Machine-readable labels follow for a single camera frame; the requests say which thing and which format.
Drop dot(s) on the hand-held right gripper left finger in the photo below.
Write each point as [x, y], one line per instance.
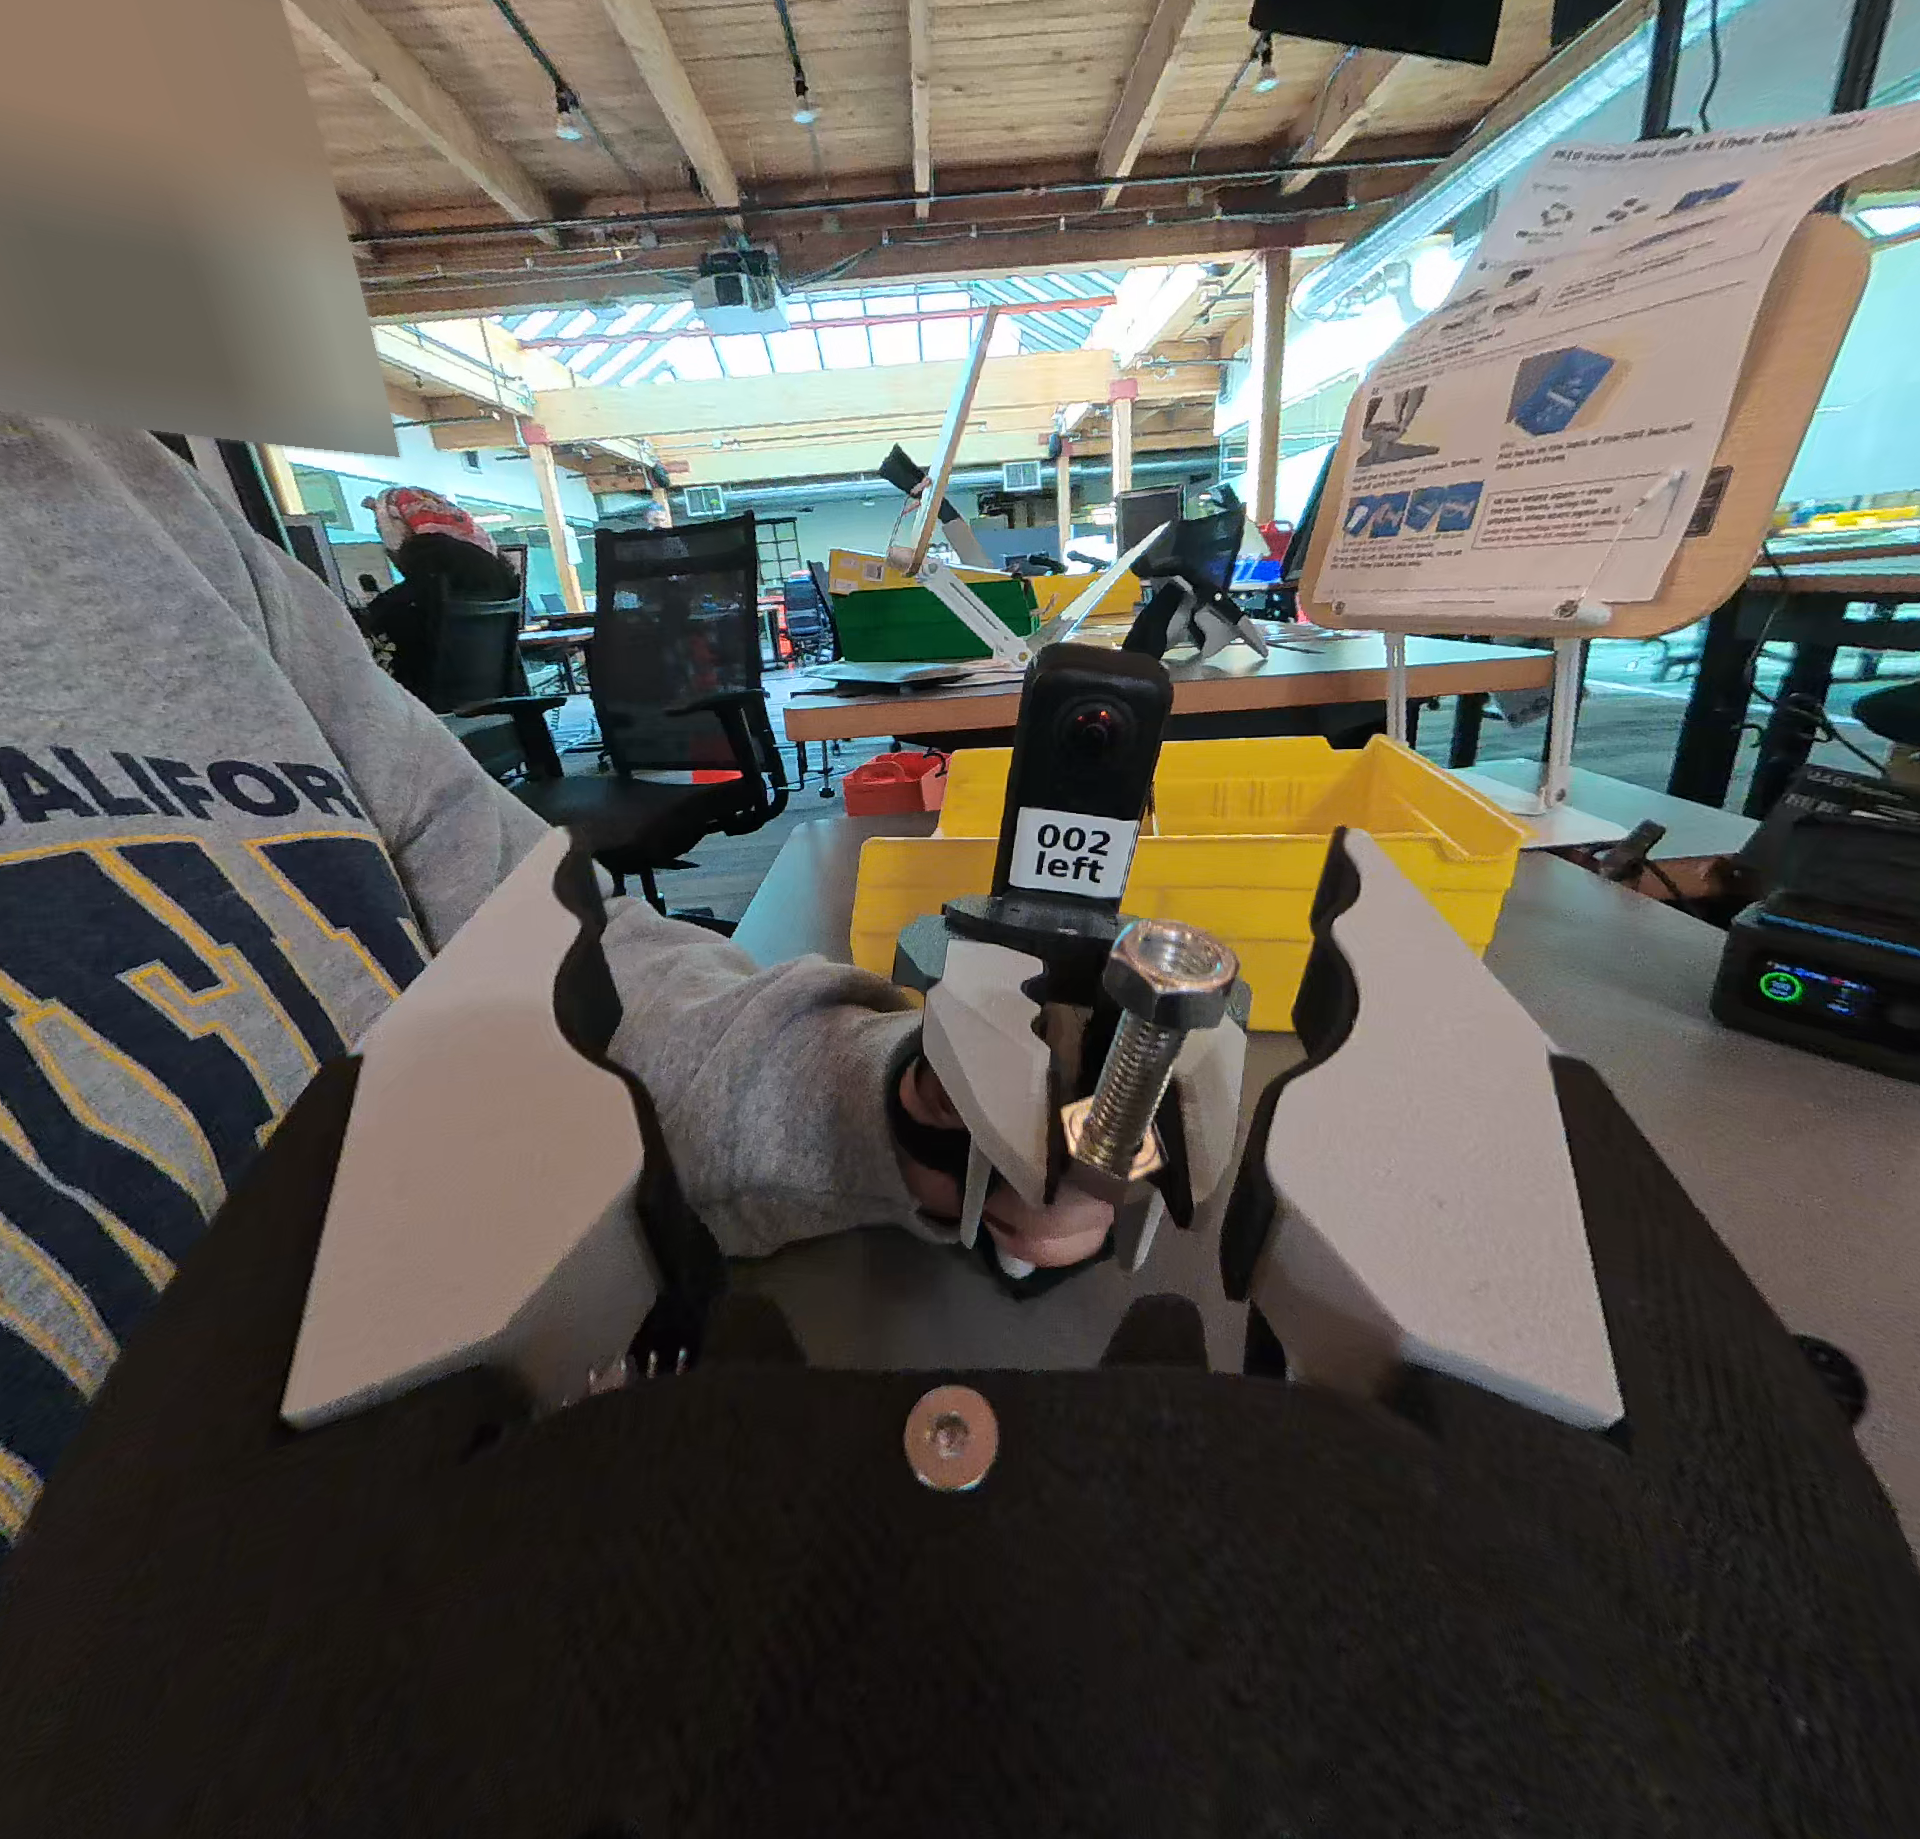
[465, 1195]

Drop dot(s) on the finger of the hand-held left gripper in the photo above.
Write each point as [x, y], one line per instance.
[1208, 1087]
[983, 1074]

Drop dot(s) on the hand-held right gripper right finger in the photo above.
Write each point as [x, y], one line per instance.
[1443, 1195]

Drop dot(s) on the silver hex bolt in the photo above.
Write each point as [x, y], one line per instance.
[1140, 1074]

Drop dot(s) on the brass hex nut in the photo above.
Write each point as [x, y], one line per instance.
[1126, 1176]

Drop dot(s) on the person's left forearm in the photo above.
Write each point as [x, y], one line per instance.
[764, 1087]

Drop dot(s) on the person's left hand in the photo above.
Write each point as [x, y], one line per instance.
[1057, 1223]

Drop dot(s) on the yellow plastic bin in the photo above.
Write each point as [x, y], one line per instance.
[1230, 834]

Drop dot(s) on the red tray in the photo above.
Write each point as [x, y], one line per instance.
[892, 787]

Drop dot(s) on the green storage bin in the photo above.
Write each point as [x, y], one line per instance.
[900, 624]

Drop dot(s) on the black device on white stand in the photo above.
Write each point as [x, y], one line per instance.
[1191, 555]

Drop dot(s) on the wooden desk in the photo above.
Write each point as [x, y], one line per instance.
[1321, 668]

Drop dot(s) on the black mesh office chair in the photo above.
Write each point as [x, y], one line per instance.
[676, 624]

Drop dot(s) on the black power station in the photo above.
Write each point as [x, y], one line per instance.
[1832, 991]

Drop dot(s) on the black case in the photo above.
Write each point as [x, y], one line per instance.
[1853, 834]

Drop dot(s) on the ceiling projector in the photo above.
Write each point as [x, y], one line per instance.
[736, 290]

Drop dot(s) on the printed instruction sheet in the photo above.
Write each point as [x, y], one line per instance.
[1577, 368]

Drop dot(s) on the wooden document stand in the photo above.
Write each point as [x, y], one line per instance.
[1794, 415]

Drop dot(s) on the silver ventilation duct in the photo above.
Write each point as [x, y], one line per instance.
[1502, 144]

